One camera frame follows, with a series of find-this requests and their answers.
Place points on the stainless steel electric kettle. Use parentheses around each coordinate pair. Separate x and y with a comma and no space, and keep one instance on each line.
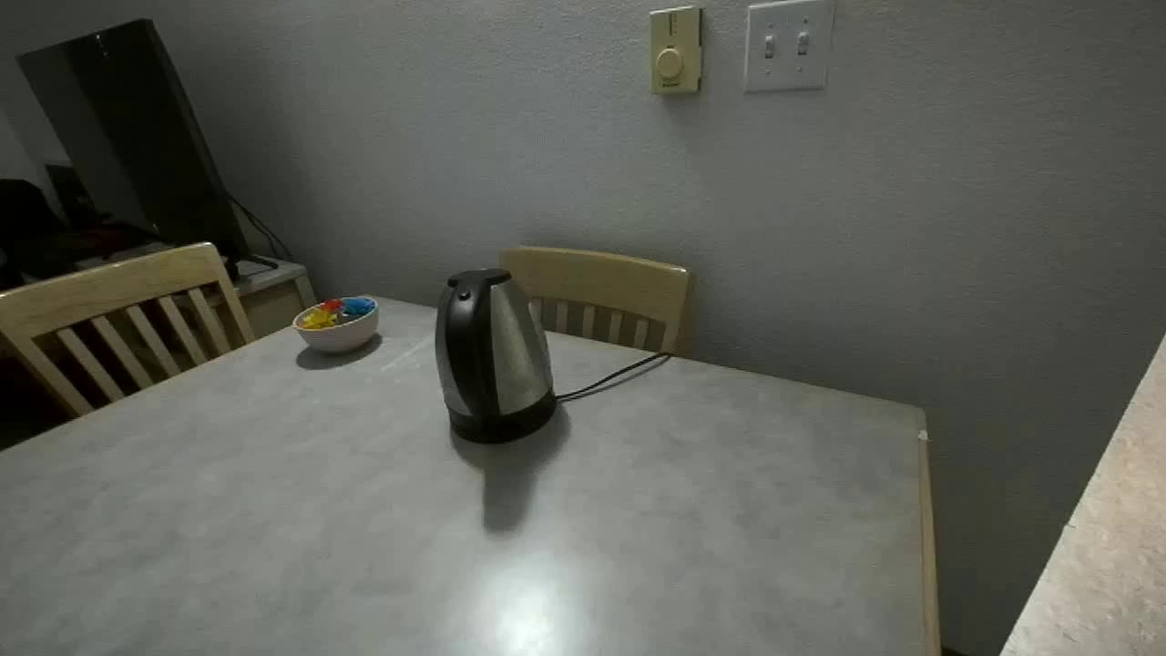
(491,356)

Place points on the light wooden chair with low backrest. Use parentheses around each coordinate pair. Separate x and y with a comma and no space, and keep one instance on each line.
(601,289)

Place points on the white bowl with colourful candies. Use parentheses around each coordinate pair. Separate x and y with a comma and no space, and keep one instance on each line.
(336,322)

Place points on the beige side cabinet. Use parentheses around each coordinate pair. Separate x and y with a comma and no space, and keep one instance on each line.
(276,291)

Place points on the light wooden slatted chair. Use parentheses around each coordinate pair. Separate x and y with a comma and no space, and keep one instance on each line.
(114,316)

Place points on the speckled grey countertop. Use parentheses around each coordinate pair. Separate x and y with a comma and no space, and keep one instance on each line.
(1106,546)

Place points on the white double light switch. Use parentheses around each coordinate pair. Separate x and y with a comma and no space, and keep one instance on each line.
(786,45)

